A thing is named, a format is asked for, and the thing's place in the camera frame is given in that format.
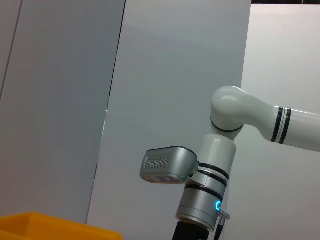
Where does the right gripper cable with plug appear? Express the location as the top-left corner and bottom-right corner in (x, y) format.
(214, 209), (232, 240)

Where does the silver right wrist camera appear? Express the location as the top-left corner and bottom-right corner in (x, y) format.
(139, 145), (200, 185)

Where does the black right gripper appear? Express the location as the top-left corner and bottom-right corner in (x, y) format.
(171, 219), (211, 240)

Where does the yellow plastic bin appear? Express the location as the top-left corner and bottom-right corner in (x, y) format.
(0, 211), (124, 240)

